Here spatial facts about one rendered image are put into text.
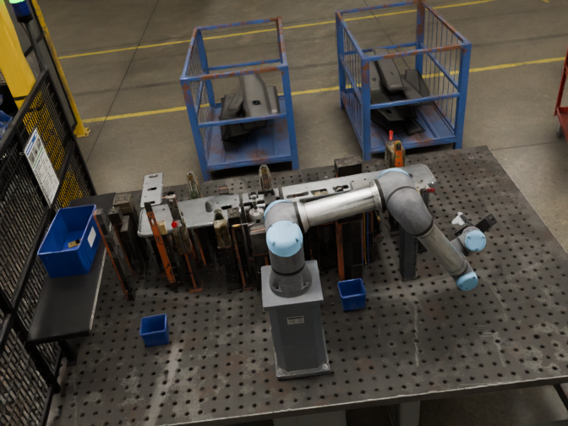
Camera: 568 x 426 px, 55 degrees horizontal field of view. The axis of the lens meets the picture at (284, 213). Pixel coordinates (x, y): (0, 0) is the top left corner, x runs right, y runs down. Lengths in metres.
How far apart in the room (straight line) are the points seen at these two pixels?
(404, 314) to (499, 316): 0.38
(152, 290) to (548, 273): 1.78
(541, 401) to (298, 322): 1.50
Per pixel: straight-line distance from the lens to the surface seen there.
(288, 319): 1.91
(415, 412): 2.27
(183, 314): 2.47
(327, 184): 2.55
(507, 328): 2.35
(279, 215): 1.86
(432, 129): 4.71
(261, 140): 4.73
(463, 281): 2.05
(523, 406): 3.01
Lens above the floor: 2.43
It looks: 36 degrees down
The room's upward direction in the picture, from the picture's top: 8 degrees counter-clockwise
